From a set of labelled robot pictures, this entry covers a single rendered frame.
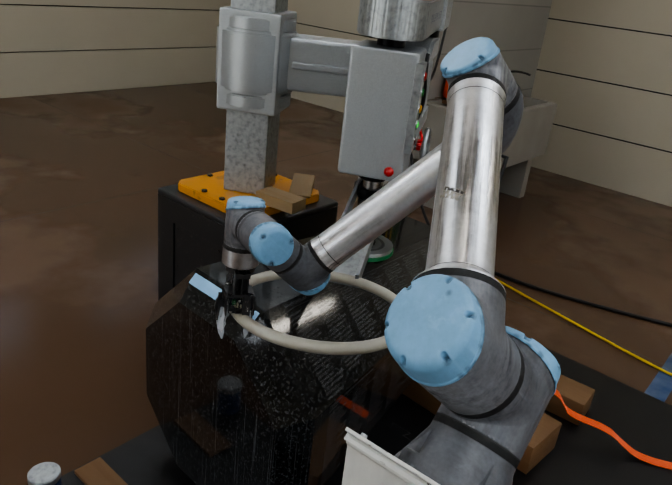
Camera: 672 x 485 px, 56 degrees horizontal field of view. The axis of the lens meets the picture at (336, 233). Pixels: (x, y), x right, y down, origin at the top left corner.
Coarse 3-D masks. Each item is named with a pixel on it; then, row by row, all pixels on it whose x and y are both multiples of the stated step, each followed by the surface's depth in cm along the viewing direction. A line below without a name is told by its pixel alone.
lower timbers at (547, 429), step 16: (416, 384) 279; (560, 384) 287; (576, 384) 288; (416, 400) 281; (432, 400) 274; (560, 400) 281; (576, 400) 277; (544, 416) 261; (560, 416) 283; (544, 432) 252; (528, 448) 244; (544, 448) 253; (528, 464) 245
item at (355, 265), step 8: (352, 192) 220; (352, 200) 218; (368, 248) 196; (352, 256) 200; (360, 256) 200; (368, 256) 200; (344, 264) 196; (352, 264) 196; (360, 264) 190; (344, 272) 193; (352, 272) 194; (360, 272) 188
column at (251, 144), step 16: (240, 0) 253; (256, 0) 252; (272, 0) 251; (240, 112) 271; (240, 128) 273; (256, 128) 272; (272, 128) 278; (240, 144) 276; (256, 144) 274; (272, 144) 283; (240, 160) 279; (256, 160) 277; (272, 160) 287; (224, 176) 283; (240, 176) 281; (256, 176) 280; (272, 176) 292
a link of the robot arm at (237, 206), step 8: (232, 200) 146; (240, 200) 146; (248, 200) 147; (256, 200) 148; (232, 208) 145; (240, 208) 144; (248, 208) 145; (256, 208) 145; (264, 208) 148; (232, 216) 146; (240, 216) 143; (232, 224) 145; (224, 232) 150; (232, 232) 146; (224, 240) 150; (232, 240) 148; (232, 248) 148; (240, 248) 148
